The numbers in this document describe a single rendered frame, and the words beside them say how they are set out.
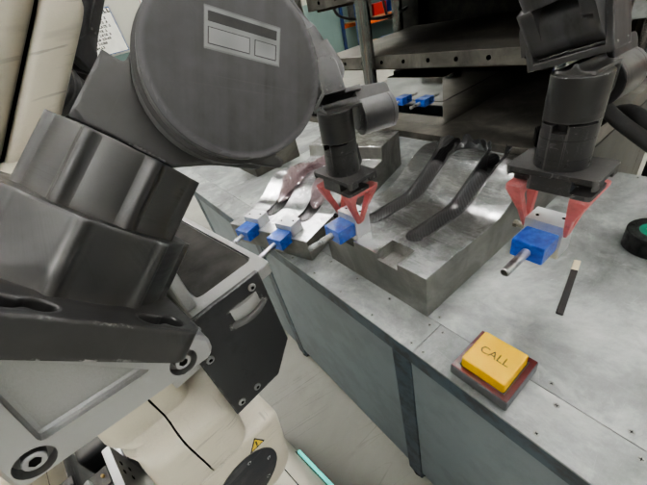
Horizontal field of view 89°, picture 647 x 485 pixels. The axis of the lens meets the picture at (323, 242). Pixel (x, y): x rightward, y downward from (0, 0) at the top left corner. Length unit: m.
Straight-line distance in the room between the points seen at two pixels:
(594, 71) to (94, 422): 0.49
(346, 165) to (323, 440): 1.08
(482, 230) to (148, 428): 0.58
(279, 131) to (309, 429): 1.33
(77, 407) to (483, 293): 0.58
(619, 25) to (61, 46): 0.46
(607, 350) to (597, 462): 0.16
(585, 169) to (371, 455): 1.11
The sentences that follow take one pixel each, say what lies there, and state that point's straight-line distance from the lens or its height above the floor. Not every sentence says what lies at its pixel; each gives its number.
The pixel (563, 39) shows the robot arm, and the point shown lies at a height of 1.18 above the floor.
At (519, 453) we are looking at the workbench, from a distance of 0.69.
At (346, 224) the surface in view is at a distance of 0.61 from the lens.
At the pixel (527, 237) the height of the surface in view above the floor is 0.95.
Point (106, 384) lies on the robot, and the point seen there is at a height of 1.13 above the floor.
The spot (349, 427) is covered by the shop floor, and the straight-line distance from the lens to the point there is 1.40.
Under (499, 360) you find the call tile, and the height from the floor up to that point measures 0.84.
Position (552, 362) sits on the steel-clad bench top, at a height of 0.80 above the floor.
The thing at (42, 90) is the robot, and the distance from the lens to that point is 0.31.
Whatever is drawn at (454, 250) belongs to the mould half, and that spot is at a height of 0.89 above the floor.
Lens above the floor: 1.26
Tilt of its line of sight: 35 degrees down
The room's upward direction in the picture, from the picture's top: 15 degrees counter-clockwise
